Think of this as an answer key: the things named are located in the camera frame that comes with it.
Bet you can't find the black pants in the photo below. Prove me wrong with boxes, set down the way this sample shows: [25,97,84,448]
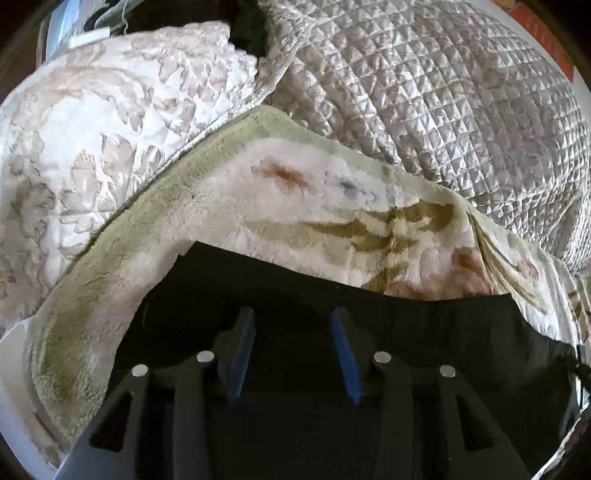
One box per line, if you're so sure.
[108,244,580,479]

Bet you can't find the fleece floral blanket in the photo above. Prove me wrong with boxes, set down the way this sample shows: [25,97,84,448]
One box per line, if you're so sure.
[28,107,590,451]

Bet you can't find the floral white pillow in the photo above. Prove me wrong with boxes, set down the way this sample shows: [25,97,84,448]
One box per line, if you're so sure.
[1,21,257,331]

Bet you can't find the quilted beige comforter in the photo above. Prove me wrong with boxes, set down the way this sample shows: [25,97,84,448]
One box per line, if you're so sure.
[263,1,590,271]

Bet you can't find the black garment at headboard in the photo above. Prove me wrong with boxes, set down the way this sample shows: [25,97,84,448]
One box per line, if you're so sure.
[125,0,269,58]

